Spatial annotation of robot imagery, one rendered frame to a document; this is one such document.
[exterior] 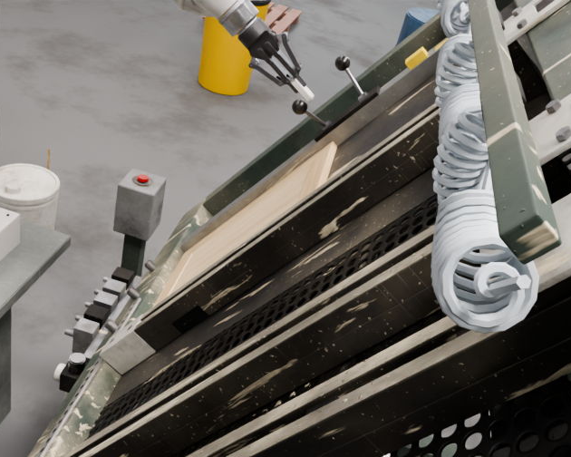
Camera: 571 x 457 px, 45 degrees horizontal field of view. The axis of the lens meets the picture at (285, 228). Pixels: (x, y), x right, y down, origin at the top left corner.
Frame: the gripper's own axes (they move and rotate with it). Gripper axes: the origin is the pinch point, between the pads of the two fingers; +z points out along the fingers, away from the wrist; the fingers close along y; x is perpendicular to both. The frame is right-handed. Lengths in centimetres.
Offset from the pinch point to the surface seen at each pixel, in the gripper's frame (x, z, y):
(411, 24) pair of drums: -355, 69, 35
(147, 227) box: -11, 4, 74
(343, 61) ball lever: 1.2, 1.1, -13.0
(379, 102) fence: 7.1, 13.0, -14.9
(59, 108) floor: -218, -56, 213
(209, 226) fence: 7.0, 12.1, 44.4
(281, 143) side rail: -16.9, 11.1, 22.3
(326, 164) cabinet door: 20.0, 14.2, 0.4
